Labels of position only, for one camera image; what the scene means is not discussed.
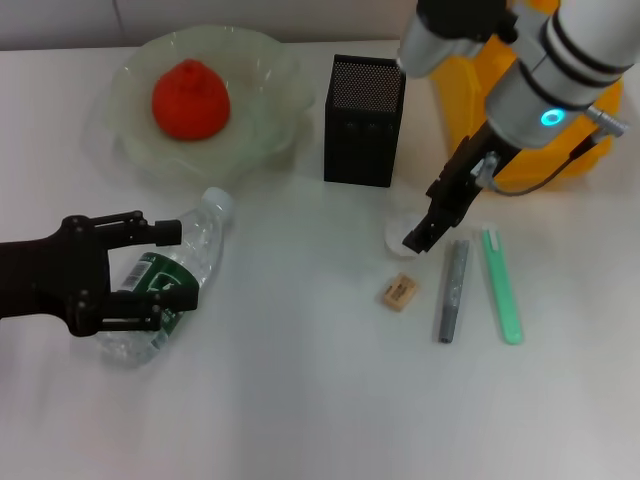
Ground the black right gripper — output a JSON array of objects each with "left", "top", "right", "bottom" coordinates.
[{"left": 402, "top": 122, "right": 511, "bottom": 256}]

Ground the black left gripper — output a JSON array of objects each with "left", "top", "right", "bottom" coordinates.
[{"left": 0, "top": 209, "right": 200, "bottom": 337}]

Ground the white paper ball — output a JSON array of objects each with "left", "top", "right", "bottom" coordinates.
[{"left": 384, "top": 212, "right": 426, "bottom": 261}]

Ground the clear water bottle green label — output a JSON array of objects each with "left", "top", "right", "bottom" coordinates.
[{"left": 97, "top": 187, "right": 235, "bottom": 369}]

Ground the grey pen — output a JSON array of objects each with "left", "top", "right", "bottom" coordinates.
[{"left": 432, "top": 239, "right": 470, "bottom": 345}]

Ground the beige eraser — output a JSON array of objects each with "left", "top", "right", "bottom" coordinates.
[{"left": 375, "top": 272, "right": 419, "bottom": 314}]

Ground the green toothbrush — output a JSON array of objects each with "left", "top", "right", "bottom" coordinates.
[{"left": 480, "top": 223, "right": 524, "bottom": 345}]

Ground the orange fruit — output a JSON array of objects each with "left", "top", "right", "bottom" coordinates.
[{"left": 151, "top": 58, "right": 232, "bottom": 142}]

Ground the black mesh pen holder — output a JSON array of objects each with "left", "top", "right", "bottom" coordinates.
[{"left": 323, "top": 53, "right": 408, "bottom": 189}]

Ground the pale green glass fruit bowl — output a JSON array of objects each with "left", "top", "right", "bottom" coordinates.
[{"left": 85, "top": 23, "right": 315, "bottom": 184}]

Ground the yellow plastic bin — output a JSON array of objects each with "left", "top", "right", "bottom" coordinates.
[{"left": 430, "top": 32, "right": 624, "bottom": 190}]

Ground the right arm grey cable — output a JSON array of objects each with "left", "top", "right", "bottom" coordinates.
[{"left": 472, "top": 105, "right": 630, "bottom": 197}]

